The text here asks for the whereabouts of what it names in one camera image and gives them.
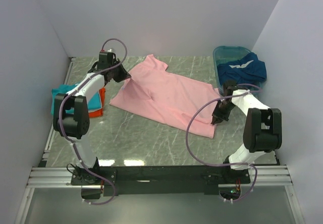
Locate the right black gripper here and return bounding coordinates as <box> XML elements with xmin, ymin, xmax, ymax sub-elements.
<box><xmin>211</xmin><ymin>99</ymin><xmax>236</xmax><ymax>126</ymax></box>

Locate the pink t shirt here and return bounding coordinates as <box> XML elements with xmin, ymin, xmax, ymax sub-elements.
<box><xmin>110</xmin><ymin>54</ymin><xmax>220</xmax><ymax>138</ymax></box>

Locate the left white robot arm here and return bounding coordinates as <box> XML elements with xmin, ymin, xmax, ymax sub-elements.
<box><xmin>53</xmin><ymin>50</ymin><xmax>131</xmax><ymax>185</ymax></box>

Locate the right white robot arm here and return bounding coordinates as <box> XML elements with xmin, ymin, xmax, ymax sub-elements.
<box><xmin>211</xmin><ymin>80</ymin><xmax>282</xmax><ymax>183</ymax></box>

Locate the teal folded t shirt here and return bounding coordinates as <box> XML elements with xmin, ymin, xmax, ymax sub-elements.
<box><xmin>51</xmin><ymin>82</ymin><xmax>103</xmax><ymax>118</ymax></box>

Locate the orange folded t shirt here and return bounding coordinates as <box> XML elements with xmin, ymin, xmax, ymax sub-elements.
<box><xmin>88</xmin><ymin>87</ymin><xmax>105</xmax><ymax>118</ymax></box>

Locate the navy blue t shirt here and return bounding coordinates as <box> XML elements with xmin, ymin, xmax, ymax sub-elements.
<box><xmin>217</xmin><ymin>52</ymin><xmax>267</xmax><ymax>86</ymax></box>

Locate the teal plastic bin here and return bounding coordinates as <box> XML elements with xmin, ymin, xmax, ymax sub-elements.
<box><xmin>213</xmin><ymin>46</ymin><xmax>262</xmax><ymax>94</ymax></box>

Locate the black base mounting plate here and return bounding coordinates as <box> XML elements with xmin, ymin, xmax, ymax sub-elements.
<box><xmin>71</xmin><ymin>165</ymin><xmax>251</xmax><ymax>196</ymax></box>

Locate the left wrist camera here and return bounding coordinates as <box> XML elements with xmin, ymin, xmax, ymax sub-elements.
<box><xmin>100</xmin><ymin>48</ymin><xmax>115</xmax><ymax>53</ymax></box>

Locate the aluminium rail frame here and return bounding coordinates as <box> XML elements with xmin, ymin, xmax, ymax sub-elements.
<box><xmin>14</xmin><ymin>57</ymin><xmax>306</xmax><ymax>224</ymax></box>

